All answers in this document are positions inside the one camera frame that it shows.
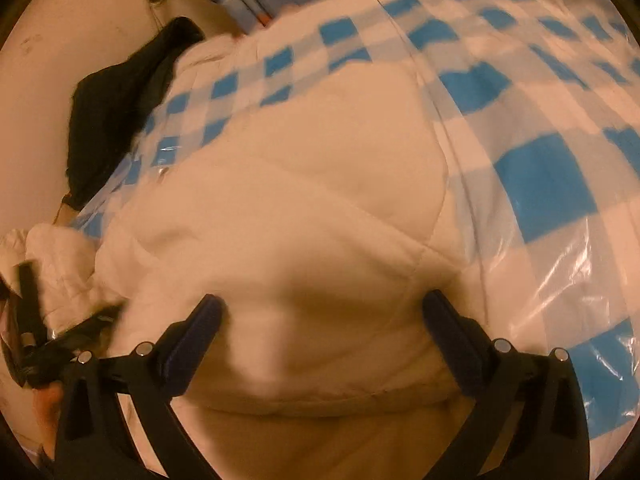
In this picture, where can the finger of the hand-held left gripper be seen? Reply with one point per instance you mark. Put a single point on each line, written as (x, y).
(30, 305)
(85, 330)

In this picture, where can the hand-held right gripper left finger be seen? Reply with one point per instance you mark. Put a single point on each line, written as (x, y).
(197, 332)

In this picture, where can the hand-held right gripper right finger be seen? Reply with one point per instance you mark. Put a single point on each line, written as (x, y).
(452, 340)

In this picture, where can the black cloth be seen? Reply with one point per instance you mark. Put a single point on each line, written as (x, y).
(115, 110)

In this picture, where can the white quilted blanket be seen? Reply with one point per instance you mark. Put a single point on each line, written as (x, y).
(300, 210)

